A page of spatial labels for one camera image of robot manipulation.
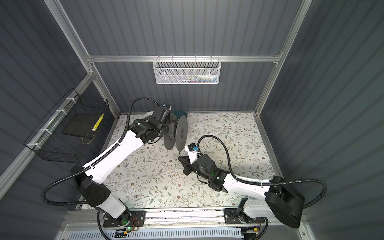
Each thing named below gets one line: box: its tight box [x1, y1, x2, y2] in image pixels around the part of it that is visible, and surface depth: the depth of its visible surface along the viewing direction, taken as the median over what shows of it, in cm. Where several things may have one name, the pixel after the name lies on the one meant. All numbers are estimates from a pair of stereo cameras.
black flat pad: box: [61, 113, 103, 138], surface depth 77 cm
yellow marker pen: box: [92, 113, 105, 132], surface depth 79 cm
